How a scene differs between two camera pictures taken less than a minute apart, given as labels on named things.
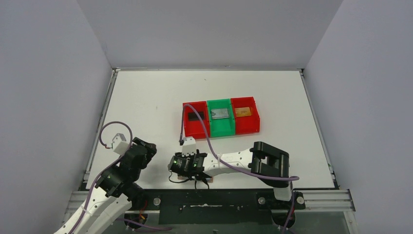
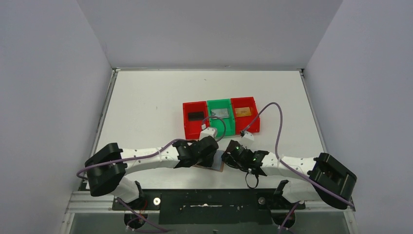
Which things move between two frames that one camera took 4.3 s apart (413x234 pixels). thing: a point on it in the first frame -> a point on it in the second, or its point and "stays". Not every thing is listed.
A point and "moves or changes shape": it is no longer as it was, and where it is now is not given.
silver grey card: x=217 y=113 stays
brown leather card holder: x=209 y=179 moves or changes shape
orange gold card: x=242 y=111 stays
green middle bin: x=221 y=126 stays
